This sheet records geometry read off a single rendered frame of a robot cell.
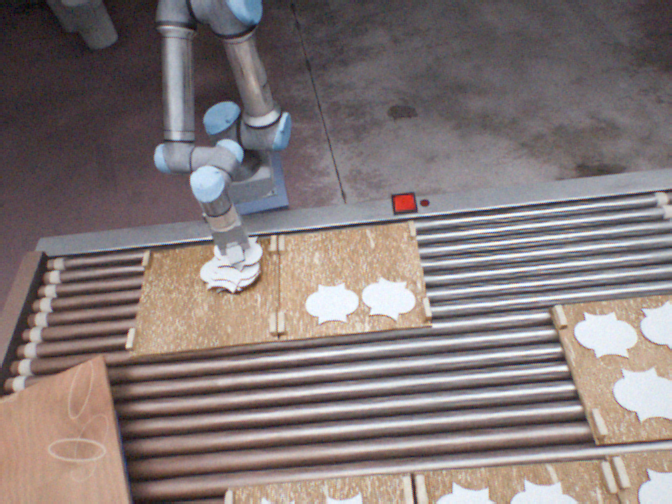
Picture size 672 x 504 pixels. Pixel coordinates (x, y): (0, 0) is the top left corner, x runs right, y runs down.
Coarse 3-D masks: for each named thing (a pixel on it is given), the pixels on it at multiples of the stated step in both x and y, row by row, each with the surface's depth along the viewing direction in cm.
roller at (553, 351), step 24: (384, 360) 129; (408, 360) 128; (432, 360) 127; (456, 360) 127; (480, 360) 126; (504, 360) 126; (528, 360) 126; (120, 384) 133; (144, 384) 132; (168, 384) 131; (192, 384) 130; (216, 384) 130; (240, 384) 129; (264, 384) 129; (288, 384) 130
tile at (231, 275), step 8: (216, 264) 143; (256, 264) 142; (216, 272) 142; (224, 272) 142; (232, 272) 141; (248, 272) 141; (256, 272) 141; (216, 280) 141; (224, 280) 141; (232, 280) 140; (240, 280) 140
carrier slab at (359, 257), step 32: (288, 256) 149; (320, 256) 148; (352, 256) 147; (384, 256) 146; (416, 256) 144; (288, 288) 142; (352, 288) 140; (416, 288) 138; (288, 320) 136; (352, 320) 134; (384, 320) 133; (416, 320) 133
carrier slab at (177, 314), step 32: (160, 256) 154; (192, 256) 153; (160, 288) 147; (192, 288) 146; (256, 288) 144; (160, 320) 141; (192, 320) 140; (224, 320) 138; (256, 320) 137; (160, 352) 135
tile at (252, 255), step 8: (256, 240) 145; (216, 248) 144; (248, 248) 143; (256, 248) 143; (216, 256) 143; (224, 256) 142; (248, 256) 141; (256, 256) 141; (224, 264) 141; (232, 264) 140; (240, 264) 140; (248, 264) 140; (240, 272) 140
